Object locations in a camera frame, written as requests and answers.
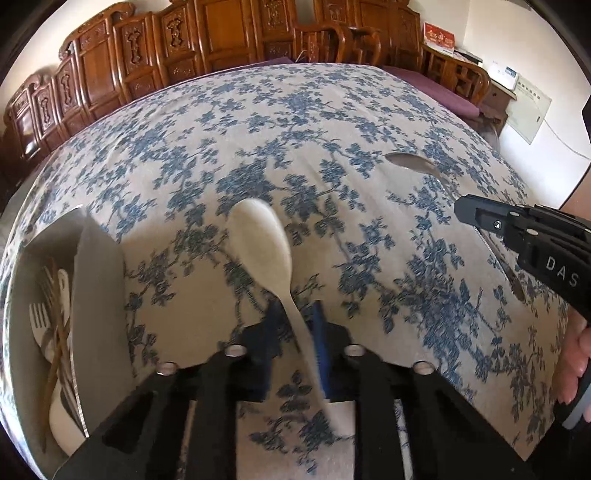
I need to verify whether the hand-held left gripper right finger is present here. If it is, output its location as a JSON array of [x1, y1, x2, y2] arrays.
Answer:
[[311, 300, 529, 480]]

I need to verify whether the person's right hand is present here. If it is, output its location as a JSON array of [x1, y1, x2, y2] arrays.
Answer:
[[556, 318, 591, 408]]

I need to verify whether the metal tray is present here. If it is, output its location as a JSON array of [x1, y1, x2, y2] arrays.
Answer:
[[0, 208, 140, 468]]

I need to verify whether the metal spoon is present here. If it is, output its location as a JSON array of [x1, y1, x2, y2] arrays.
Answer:
[[385, 152, 527, 302]]

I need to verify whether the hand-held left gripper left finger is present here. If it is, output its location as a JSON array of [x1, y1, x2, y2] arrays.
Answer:
[[53, 302, 284, 480]]

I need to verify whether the cream chopstick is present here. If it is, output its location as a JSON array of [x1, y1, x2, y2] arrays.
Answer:
[[57, 270, 75, 388]]

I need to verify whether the purple cushion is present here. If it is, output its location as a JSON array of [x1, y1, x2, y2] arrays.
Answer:
[[382, 65, 482, 117]]

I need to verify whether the blue floral tablecloth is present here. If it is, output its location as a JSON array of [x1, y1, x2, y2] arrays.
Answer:
[[0, 62, 572, 480]]

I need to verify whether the red desk calendar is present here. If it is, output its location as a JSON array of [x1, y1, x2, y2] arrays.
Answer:
[[423, 22, 456, 57]]

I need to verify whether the wooden chair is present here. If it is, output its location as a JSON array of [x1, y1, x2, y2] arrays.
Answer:
[[294, 22, 382, 64]]

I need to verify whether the row of carved wooden chairs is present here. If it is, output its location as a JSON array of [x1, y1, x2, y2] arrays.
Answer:
[[0, 0, 426, 163]]

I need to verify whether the white electronic device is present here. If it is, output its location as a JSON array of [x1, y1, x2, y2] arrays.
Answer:
[[488, 64, 521, 92]]

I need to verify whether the carved wooden bench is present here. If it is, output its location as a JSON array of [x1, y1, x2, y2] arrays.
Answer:
[[421, 46, 491, 103]]

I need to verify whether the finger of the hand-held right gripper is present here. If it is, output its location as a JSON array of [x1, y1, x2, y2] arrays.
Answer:
[[454, 194, 591, 241]]

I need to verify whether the white fork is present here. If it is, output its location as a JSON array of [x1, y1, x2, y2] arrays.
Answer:
[[29, 302, 89, 455]]

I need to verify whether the white cable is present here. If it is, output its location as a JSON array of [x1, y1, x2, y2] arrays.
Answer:
[[544, 117, 591, 163]]

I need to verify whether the cream plastic spoon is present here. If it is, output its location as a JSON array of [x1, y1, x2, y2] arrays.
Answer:
[[226, 198, 343, 417]]

